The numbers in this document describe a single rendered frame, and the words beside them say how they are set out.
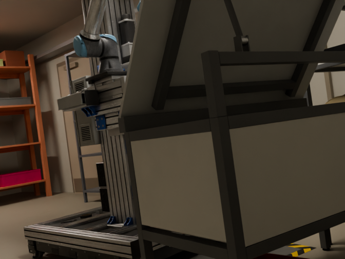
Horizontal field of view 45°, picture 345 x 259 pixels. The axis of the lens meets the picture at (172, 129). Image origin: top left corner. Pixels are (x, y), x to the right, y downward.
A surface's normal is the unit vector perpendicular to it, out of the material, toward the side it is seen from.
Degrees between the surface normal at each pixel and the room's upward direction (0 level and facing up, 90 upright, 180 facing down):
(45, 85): 90
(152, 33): 127
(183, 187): 90
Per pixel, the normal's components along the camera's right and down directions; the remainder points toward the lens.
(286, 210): 0.56, -0.08
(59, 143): -0.70, 0.09
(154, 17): 0.53, 0.53
